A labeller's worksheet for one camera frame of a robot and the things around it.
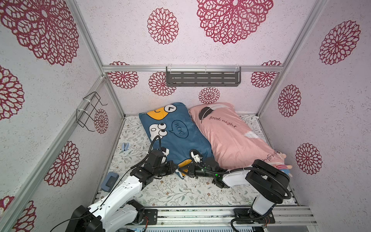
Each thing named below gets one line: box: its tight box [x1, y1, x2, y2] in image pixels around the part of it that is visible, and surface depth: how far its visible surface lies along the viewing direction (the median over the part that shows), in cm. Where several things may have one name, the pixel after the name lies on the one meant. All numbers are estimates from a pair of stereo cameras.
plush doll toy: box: [274, 150, 293, 177], surface depth 87 cm
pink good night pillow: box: [188, 102, 282, 171], surface depth 92 cm
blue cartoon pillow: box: [138, 102, 214, 179], surface depth 104 cm
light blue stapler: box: [122, 142, 130, 152], surface depth 102 cm
